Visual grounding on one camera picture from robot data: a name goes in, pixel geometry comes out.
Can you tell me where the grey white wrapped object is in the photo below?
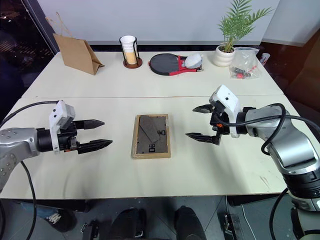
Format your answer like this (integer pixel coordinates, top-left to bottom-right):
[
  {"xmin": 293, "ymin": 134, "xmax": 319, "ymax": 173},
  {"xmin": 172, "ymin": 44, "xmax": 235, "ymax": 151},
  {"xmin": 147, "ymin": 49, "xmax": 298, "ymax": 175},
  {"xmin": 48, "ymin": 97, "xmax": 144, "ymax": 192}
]
[{"xmin": 183, "ymin": 53, "xmax": 204, "ymax": 70}]

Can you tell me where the white ribbed plant pot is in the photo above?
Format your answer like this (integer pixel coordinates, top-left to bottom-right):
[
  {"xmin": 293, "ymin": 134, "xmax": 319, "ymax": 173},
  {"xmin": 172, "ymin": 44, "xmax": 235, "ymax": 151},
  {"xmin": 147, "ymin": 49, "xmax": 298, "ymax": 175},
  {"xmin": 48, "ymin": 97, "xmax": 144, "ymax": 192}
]
[{"xmin": 215, "ymin": 45, "xmax": 237, "ymax": 68}]

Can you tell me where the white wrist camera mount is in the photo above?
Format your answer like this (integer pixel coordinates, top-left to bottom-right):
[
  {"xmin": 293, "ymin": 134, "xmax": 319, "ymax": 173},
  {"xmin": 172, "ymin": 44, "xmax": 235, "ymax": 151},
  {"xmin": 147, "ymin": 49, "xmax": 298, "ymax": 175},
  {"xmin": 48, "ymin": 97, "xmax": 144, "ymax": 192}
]
[
  {"xmin": 209, "ymin": 84, "xmax": 242, "ymax": 139},
  {"xmin": 48, "ymin": 100, "xmax": 77, "ymax": 154}
]

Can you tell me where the wooden picture frame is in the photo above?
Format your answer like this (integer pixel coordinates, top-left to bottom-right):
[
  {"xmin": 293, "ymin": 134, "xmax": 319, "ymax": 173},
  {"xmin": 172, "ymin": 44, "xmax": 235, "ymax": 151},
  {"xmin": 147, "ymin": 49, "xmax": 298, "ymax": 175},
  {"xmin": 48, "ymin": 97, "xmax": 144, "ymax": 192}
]
[{"xmin": 130, "ymin": 113, "xmax": 172, "ymax": 160}]

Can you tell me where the black shoe with white laces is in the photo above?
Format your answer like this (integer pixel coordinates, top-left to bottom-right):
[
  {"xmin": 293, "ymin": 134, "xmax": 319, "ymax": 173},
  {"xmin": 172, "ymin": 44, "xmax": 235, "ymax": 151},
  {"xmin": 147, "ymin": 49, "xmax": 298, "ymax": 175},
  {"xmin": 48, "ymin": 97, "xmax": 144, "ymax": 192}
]
[{"xmin": 46, "ymin": 208, "xmax": 78, "ymax": 233}]

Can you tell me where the cup stack in holder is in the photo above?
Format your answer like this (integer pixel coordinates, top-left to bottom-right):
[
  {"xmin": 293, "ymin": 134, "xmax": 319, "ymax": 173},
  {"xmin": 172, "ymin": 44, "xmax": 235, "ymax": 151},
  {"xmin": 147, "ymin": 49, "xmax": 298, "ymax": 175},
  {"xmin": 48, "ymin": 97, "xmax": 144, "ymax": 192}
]
[{"xmin": 118, "ymin": 35, "xmax": 143, "ymax": 69}]

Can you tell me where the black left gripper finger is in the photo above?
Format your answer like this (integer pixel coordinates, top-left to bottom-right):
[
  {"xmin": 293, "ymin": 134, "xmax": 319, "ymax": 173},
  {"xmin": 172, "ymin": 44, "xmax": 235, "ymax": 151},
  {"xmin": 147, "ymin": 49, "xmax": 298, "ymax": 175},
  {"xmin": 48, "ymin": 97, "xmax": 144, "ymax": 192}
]
[
  {"xmin": 74, "ymin": 119, "xmax": 106, "ymax": 131},
  {"xmin": 76, "ymin": 138, "xmax": 114, "ymax": 155}
]

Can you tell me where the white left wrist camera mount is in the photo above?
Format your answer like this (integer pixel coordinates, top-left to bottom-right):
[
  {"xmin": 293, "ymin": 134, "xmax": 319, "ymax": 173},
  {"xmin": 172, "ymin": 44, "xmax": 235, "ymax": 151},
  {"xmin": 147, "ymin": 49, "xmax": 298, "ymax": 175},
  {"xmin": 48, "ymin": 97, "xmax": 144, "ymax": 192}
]
[{"xmin": 48, "ymin": 100, "xmax": 77, "ymax": 154}]

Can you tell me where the dark rounded shape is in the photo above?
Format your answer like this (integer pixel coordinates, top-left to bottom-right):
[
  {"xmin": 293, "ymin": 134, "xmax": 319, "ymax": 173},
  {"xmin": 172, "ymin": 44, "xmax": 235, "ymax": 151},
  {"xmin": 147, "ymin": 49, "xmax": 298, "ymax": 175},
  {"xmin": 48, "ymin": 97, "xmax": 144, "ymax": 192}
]
[
  {"xmin": 174, "ymin": 205, "xmax": 209, "ymax": 240},
  {"xmin": 116, "ymin": 207, "xmax": 148, "ymax": 240}
]

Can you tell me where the brown paper bag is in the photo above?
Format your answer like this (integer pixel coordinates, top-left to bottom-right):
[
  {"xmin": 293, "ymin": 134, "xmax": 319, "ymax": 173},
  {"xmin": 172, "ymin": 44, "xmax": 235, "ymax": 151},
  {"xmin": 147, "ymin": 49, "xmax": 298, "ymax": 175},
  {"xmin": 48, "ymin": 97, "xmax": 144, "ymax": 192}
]
[{"xmin": 45, "ymin": 11, "xmax": 106, "ymax": 76}]

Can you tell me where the thin white floor cable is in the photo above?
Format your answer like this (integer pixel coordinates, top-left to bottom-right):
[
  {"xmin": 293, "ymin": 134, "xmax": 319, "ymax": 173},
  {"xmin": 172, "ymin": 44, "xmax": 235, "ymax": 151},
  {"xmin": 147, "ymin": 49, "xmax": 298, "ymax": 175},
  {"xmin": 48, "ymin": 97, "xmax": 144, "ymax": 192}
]
[{"xmin": 240, "ymin": 204, "xmax": 253, "ymax": 228}]

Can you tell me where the blue jeans leg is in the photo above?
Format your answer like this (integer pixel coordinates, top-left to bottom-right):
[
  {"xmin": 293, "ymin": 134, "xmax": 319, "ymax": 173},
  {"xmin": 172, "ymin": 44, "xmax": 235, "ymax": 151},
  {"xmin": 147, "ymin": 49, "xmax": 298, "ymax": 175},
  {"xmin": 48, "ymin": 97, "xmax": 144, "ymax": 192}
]
[{"xmin": 19, "ymin": 200, "xmax": 61, "ymax": 221}]

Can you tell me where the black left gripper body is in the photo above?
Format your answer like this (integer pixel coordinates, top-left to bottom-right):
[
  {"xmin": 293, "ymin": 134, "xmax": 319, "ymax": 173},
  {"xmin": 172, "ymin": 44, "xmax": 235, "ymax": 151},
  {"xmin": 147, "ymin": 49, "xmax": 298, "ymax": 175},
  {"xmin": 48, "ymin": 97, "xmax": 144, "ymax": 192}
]
[{"xmin": 57, "ymin": 121, "xmax": 81, "ymax": 154}]

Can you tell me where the green palm plant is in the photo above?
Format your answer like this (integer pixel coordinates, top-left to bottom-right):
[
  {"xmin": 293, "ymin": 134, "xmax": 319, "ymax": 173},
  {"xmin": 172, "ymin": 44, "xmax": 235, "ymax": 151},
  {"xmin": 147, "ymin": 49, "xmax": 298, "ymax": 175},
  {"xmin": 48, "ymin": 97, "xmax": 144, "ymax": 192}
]
[{"xmin": 216, "ymin": 0, "xmax": 274, "ymax": 54}]

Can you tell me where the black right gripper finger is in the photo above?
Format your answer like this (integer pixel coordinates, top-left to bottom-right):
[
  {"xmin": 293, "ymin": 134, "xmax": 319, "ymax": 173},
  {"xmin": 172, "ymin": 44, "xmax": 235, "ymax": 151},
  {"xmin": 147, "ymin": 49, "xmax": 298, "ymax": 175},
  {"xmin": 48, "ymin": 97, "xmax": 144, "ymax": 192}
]
[
  {"xmin": 185, "ymin": 132, "xmax": 217, "ymax": 144},
  {"xmin": 192, "ymin": 104, "xmax": 214, "ymax": 116}
]

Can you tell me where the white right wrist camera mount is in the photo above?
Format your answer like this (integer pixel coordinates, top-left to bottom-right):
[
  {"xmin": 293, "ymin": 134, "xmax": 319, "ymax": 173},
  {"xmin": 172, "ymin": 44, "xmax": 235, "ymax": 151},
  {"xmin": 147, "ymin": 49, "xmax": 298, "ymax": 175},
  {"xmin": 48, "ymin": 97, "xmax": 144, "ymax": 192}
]
[{"xmin": 209, "ymin": 84, "xmax": 242, "ymax": 139}]

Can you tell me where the black box with metal clip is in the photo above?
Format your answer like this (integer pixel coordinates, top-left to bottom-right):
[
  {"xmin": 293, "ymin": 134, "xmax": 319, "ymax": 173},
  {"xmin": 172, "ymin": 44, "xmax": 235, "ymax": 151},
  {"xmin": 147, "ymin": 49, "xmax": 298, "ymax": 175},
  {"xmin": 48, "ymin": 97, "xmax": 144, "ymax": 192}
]
[
  {"xmin": 80, "ymin": 219, "xmax": 100, "ymax": 240},
  {"xmin": 219, "ymin": 211, "xmax": 243, "ymax": 240}
]

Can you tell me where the clear plastic bag of parts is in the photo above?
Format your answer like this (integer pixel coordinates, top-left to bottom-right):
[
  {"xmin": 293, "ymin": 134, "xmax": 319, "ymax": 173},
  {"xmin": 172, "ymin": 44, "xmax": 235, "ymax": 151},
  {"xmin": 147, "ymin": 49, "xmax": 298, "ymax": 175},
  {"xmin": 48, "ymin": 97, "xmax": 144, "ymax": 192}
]
[{"xmin": 229, "ymin": 46, "xmax": 261, "ymax": 81}]

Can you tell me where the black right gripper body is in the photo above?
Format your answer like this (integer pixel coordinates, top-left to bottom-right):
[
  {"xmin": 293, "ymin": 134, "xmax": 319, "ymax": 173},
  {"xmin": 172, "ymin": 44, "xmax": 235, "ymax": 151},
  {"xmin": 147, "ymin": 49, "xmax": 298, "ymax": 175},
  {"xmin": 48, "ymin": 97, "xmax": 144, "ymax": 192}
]
[{"xmin": 209, "ymin": 100, "xmax": 230, "ymax": 146}]

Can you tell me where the white paper cup stack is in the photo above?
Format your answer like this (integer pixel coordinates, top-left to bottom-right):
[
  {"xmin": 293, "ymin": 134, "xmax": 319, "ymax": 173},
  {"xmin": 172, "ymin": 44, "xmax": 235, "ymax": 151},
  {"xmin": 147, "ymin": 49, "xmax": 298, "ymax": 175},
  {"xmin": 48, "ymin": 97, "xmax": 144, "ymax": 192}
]
[{"xmin": 119, "ymin": 35, "xmax": 138, "ymax": 65}]

